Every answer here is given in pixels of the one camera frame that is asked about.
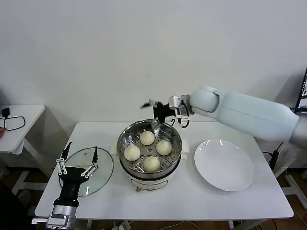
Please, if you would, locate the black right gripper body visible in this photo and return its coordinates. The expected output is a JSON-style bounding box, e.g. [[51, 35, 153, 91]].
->
[[153, 102, 171, 123]]

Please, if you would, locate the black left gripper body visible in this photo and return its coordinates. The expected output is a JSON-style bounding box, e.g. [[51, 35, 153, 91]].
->
[[53, 166, 88, 207]]

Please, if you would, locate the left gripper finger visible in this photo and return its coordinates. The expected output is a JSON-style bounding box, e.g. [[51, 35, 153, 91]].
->
[[56, 141, 73, 175], [81, 146, 99, 179]]

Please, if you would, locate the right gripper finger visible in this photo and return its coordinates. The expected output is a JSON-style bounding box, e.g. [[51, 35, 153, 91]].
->
[[149, 117, 161, 129], [140, 98, 157, 110]]

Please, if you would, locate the glass lid with cream handle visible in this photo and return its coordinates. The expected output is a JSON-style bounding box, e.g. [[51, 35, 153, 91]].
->
[[59, 147, 114, 197]]

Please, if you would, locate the white steamed baozi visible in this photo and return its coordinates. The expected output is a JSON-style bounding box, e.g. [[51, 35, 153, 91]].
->
[[156, 140, 172, 156], [124, 145, 141, 161], [140, 131, 155, 146], [143, 156, 161, 172]]

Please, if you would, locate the stainless steel steamer pot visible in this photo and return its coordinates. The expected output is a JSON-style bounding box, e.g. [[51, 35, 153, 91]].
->
[[117, 119, 182, 177]]

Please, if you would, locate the white floor power strip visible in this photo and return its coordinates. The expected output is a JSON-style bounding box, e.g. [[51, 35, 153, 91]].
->
[[112, 219, 133, 230]]

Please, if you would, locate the black bulky object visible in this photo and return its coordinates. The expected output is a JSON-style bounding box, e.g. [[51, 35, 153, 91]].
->
[[0, 182, 27, 230]]

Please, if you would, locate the white round plate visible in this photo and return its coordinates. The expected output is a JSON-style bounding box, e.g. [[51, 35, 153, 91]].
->
[[193, 139, 254, 192]]

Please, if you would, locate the black power strip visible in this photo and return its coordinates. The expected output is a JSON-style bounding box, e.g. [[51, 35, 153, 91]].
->
[[268, 149, 280, 170]]

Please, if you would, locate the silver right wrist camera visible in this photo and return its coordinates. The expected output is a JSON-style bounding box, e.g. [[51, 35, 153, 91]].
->
[[168, 95, 191, 127]]

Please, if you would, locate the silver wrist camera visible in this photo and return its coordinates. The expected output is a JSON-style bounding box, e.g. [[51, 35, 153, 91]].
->
[[32, 217, 50, 225], [168, 95, 191, 127]]

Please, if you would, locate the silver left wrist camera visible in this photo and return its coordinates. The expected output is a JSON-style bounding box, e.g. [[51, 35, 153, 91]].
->
[[32, 217, 50, 225]]

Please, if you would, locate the white side table with cables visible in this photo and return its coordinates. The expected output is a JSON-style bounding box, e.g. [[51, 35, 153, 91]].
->
[[0, 104, 55, 196]]

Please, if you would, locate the black looped cable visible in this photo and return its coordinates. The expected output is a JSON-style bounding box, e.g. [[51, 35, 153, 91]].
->
[[4, 116, 26, 131]]

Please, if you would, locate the white floor cable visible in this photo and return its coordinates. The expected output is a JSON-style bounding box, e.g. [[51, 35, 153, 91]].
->
[[165, 220, 200, 230]]

